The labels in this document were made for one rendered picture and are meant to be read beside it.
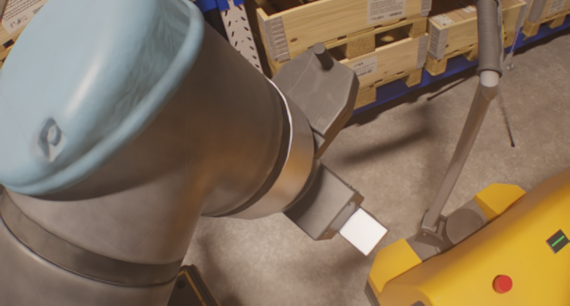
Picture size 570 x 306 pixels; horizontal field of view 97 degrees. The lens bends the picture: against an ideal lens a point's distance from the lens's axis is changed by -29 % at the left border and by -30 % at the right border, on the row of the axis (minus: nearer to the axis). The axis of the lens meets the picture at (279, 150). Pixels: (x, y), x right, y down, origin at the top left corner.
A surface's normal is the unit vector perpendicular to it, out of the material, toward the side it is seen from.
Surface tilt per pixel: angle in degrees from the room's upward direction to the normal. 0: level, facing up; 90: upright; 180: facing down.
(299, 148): 84
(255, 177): 96
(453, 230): 0
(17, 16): 90
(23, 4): 90
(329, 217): 24
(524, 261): 0
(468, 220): 0
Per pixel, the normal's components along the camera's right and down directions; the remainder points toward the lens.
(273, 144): 0.89, 0.18
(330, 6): 0.35, 0.72
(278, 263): -0.18, -0.58
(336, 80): -0.37, -0.22
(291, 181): 0.82, 0.38
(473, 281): -0.25, -0.74
